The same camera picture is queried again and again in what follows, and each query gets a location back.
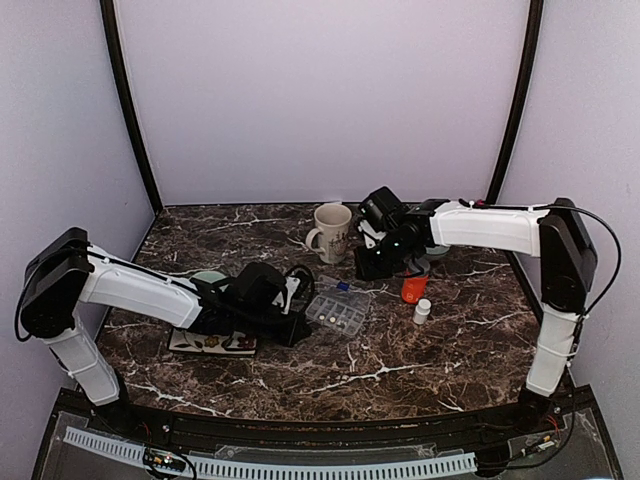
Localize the white ceramic mug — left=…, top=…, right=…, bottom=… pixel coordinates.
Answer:
left=305, top=203, right=352, bottom=265

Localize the black front table rail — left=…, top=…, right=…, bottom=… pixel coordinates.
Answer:
left=84, top=402, right=569, bottom=451

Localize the green bowl right side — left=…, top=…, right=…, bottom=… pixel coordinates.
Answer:
left=425, top=245, right=450, bottom=259

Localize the black right frame post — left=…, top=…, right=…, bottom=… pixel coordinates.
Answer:
left=485, top=0, right=544, bottom=204

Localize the floral square plate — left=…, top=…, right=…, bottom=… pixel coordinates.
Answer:
left=168, top=329, right=257, bottom=357

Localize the small white dropper bottle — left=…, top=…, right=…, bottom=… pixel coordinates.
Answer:
left=413, top=298, right=432, bottom=325

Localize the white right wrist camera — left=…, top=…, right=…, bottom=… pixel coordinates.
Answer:
left=357, top=219, right=386, bottom=249

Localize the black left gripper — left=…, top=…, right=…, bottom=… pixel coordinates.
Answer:
left=236, top=307, right=312, bottom=349

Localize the orange bottle with grey lid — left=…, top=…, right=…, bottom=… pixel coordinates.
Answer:
left=401, top=273, right=429, bottom=304

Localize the clear plastic pill organizer box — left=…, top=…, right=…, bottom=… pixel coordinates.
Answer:
left=305, top=275, right=372, bottom=337

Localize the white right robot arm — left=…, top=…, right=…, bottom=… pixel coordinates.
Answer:
left=354, top=187, right=597, bottom=434

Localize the black frame post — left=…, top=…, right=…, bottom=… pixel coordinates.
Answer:
left=485, top=0, right=544, bottom=204
left=99, top=0, right=164, bottom=216

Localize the green bowl on plate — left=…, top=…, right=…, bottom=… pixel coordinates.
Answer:
left=190, top=271, right=226, bottom=283

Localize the black left frame post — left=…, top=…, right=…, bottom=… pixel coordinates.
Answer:
left=99, top=0, right=164, bottom=216

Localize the white slotted cable duct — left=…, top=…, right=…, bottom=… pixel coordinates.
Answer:
left=63, top=427, right=478, bottom=480

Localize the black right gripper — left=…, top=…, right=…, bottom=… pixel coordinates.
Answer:
left=354, top=233, right=417, bottom=281

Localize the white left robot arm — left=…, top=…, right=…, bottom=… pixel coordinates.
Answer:
left=14, top=227, right=314, bottom=436

